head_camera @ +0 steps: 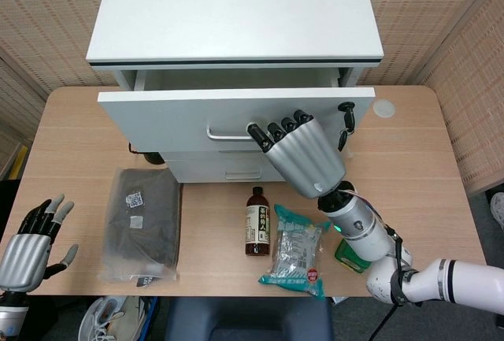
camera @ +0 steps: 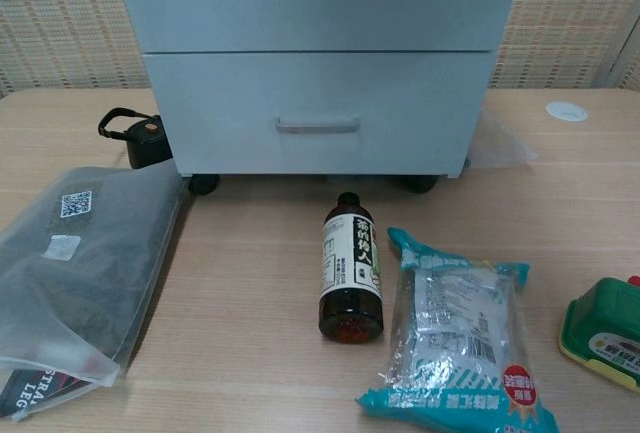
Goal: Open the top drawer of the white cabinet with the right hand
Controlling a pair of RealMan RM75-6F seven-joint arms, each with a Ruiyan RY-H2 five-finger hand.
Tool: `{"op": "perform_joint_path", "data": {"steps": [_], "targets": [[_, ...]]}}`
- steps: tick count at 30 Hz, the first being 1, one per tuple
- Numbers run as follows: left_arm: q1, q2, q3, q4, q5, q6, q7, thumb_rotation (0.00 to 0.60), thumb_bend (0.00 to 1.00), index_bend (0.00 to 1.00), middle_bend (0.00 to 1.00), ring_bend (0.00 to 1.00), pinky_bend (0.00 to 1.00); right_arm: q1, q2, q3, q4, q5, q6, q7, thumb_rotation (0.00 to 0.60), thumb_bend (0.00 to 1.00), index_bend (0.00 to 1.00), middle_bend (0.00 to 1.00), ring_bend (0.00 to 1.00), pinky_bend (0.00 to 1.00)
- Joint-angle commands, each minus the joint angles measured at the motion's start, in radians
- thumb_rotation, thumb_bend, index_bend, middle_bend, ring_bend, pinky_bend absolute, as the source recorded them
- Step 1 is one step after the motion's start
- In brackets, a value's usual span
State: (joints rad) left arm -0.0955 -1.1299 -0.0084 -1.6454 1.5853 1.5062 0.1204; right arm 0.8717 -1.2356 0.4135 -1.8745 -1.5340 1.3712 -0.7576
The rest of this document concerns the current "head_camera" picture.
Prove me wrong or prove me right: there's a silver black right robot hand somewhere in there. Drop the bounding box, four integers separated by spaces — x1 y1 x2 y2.
246 109 347 199

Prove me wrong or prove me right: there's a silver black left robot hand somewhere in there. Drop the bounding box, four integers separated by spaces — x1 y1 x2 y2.
0 194 80 293

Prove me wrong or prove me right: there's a brown sauce bottle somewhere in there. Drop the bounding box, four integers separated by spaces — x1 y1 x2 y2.
245 186 272 258

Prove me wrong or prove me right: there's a large white cabinet drawer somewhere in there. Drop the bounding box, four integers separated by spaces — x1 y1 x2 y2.
97 68 376 156

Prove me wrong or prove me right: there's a white drawer front panel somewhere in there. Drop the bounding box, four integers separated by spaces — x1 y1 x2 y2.
159 150 285 172

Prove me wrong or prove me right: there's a white drawer front with handle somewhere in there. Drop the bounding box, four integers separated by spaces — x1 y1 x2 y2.
167 159 295 183

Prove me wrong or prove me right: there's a white drawer cabinet body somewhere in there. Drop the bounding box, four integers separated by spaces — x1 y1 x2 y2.
85 0 384 183

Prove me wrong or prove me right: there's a grey round desk grommet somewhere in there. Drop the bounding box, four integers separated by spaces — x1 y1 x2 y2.
372 98 396 118

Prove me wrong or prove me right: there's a teal snack packet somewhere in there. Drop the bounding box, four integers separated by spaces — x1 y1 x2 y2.
258 203 332 302

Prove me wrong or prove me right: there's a white sneaker with laces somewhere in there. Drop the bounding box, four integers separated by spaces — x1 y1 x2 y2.
77 296 146 341

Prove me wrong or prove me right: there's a green plastic box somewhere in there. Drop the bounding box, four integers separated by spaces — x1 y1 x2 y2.
334 237 372 275

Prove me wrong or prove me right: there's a dark garment in plastic bag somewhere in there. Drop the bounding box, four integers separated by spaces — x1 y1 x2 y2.
97 166 183 289

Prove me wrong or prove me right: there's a dark blue chair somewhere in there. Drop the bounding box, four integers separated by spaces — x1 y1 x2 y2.
164 296 335 341

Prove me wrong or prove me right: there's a white grey shoe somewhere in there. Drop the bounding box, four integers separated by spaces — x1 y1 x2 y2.
490 192 504 232

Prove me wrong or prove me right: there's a black round object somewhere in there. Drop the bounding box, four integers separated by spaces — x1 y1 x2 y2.
128 142 164 165

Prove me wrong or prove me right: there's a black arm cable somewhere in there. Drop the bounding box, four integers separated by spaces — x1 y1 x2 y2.
369 222 414 341

